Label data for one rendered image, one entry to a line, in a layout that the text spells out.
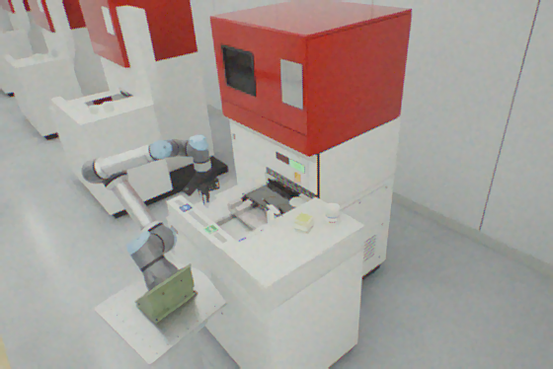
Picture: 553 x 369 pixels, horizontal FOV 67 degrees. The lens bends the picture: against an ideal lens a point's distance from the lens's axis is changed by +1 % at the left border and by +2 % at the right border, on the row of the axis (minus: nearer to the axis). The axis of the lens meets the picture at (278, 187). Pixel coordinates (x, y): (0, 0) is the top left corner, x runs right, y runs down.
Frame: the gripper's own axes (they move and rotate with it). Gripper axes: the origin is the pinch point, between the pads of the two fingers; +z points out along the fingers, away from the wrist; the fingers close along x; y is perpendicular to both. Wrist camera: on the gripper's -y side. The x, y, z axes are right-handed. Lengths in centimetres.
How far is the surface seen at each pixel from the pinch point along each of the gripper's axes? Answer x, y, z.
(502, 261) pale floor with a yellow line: -69, 197, 111
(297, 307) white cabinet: -50, 13, 38
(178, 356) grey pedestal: -20, -37, 59
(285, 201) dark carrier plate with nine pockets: 0, 49, 21
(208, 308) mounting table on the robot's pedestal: -30.7, -21.4, 28.6
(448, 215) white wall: -18, 207, 100
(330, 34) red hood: -15, 68, -69
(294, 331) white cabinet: -50, 11, 52
